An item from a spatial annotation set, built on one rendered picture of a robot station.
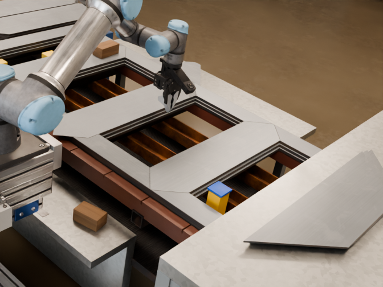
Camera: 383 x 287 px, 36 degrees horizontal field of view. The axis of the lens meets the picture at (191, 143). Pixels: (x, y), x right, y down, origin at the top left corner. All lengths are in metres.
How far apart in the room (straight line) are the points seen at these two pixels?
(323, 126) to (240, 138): 2.19
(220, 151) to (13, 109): 0.90
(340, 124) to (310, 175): 2.75
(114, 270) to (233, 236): 0.73
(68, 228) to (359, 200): 0.94
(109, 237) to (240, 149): 0.61
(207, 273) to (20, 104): 0.64
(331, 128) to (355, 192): 2.71
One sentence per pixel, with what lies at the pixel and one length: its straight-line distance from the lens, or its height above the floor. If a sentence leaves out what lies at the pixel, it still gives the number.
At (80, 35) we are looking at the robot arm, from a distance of 1.64.
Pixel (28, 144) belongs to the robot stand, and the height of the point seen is 1.04.
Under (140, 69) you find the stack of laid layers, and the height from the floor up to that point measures 0.84.
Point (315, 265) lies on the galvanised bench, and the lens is 1.49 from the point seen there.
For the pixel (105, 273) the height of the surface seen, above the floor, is 0.46.
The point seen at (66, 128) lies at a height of 0.85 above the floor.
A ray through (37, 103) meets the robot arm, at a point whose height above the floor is 1.25.
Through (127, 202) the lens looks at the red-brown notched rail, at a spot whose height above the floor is 0.78.
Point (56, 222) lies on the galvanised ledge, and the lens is 2.03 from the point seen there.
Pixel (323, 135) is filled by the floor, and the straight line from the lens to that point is 4.32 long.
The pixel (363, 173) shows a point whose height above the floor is 1.07.
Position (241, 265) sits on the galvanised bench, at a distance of 1.42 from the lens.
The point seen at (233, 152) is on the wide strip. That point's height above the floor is 0.85.
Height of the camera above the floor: 2.00
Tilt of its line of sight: 31 degrees down
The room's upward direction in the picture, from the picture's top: 11 degrees clockwise
